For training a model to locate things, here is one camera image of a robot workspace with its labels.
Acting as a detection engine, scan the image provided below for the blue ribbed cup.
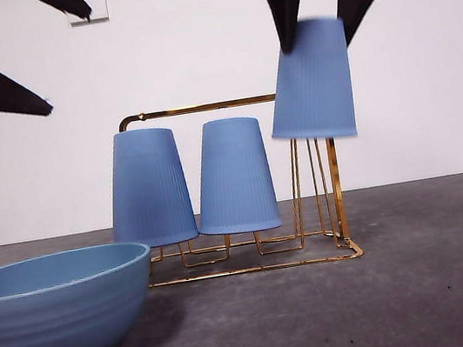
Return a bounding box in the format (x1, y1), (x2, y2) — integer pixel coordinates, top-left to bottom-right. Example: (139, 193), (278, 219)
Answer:
(254, 12), (362, 149)
(183, 112), (284, 241)
(96, 122), (201, 254)

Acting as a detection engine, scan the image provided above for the blue ceramic bowl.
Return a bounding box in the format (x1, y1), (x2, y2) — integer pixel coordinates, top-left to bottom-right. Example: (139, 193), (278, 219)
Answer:
(0, 237), (167, 347)

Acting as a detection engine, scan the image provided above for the white wall socket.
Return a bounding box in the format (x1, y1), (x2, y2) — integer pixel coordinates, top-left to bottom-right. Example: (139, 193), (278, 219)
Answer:
(66, 0), (110, 27)

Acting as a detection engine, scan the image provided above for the gold wire cup rack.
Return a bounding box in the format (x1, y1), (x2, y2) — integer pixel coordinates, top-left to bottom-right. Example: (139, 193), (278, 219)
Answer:
(116, 81), (366, 293)

